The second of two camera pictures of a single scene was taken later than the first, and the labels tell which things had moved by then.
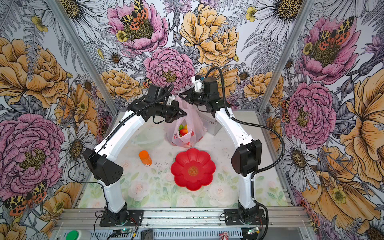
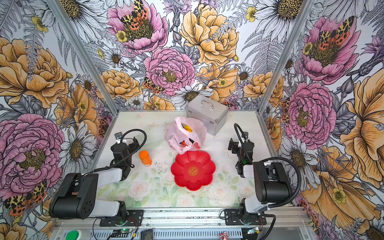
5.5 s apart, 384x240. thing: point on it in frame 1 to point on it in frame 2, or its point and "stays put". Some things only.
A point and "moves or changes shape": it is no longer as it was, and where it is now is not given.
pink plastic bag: (188, 130) moves or changes shape
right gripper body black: (198, 97) to (236, 149)
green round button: (72, 235) stays put
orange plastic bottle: (145, 158) stays put
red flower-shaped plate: (193, 169) stays put
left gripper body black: (169, 112) to (133, 146)
